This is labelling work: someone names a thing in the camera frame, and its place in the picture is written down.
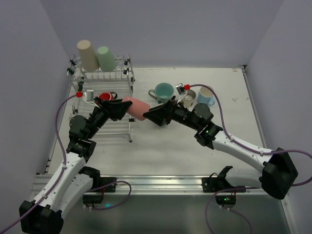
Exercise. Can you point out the metal dish rack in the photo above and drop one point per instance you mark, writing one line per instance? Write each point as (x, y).
(120, 82)

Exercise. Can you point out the sage green mug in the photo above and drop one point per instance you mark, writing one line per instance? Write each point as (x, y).
(162, 92)

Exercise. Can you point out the light blue patterned cup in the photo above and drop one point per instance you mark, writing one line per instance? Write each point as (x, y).
(206, 96)

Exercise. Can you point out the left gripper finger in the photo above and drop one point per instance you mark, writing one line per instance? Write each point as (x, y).
(101, 102)
(118, 108)

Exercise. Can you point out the light green tumbler cup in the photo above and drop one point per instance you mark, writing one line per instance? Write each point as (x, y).
(106, 59)

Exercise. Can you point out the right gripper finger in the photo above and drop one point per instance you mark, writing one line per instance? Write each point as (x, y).
(167, 106)
(158, 116)

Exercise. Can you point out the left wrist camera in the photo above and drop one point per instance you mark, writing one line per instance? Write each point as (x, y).
(88, 97)

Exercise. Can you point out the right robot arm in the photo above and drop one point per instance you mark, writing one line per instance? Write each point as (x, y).
(272, 171)

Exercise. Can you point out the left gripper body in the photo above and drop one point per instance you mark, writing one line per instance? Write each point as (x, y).
(105, 107)

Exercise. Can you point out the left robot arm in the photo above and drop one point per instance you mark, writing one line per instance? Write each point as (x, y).
(46, 212)

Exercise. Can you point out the beige tumbler cup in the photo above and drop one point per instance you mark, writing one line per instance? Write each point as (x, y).
(87, 55)

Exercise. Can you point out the pink tumbler cup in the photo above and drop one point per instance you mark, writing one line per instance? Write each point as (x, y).
(138, 108)

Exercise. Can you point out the red mug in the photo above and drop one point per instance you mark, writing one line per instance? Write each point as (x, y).
(107, 96)

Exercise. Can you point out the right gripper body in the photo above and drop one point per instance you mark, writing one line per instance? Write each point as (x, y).
(168, 112)

